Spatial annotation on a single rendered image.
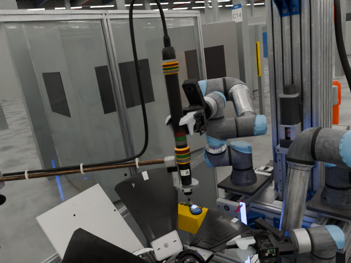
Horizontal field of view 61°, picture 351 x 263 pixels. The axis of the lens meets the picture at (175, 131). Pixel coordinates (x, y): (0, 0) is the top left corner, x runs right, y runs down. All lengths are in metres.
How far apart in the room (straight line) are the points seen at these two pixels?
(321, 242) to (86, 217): 0.79
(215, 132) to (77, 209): 0.57
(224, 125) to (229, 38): 4.54
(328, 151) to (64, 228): 0.90
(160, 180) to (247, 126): 0.36
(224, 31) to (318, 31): 4.01
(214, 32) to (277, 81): 3.75
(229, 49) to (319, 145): 4.58
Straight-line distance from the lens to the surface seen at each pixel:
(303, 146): 1.09
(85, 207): 1.16
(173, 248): 0.98
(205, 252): 1.03
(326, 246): 1.10
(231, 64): 5.59
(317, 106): 1.61
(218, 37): 5.38
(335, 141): 1.06
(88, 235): 0.82
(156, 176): 1.05
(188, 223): 1.46
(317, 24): 1.57
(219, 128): 1.07
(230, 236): 1.11
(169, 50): 0.79
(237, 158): 1.66
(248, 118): 1.09
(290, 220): 1.16
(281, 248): 1.04
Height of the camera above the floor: 1.84
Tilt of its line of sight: 16 degrees down
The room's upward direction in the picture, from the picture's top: 8 degrees counter-clockwise
